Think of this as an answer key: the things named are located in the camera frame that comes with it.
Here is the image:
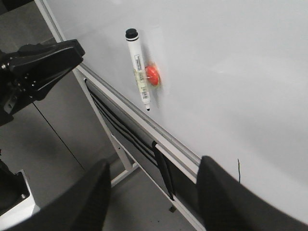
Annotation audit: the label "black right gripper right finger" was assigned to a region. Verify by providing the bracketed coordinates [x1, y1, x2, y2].
[196, 156, 308, 231]

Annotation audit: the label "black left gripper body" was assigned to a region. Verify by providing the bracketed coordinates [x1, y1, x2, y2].
[0, 39, 85, 125]

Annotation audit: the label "orange round magnet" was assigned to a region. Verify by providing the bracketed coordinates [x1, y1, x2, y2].
[145, 65, 160, 86]

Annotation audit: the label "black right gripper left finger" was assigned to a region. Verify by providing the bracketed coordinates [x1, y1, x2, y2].
[0, 159, 111, 231]

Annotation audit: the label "white whiteboard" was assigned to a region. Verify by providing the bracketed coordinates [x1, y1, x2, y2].
[36, 0, 308, 226]

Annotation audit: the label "white whiteboard stand frame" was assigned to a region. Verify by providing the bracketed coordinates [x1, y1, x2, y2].
[73, 68, 205, 231]

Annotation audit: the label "white horizontal stand bar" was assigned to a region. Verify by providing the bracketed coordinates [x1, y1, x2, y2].
[155, 144, 199, 184]

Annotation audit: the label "white whiteboard marker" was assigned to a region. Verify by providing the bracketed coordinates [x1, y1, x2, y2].
[125, 28, 151, 111]

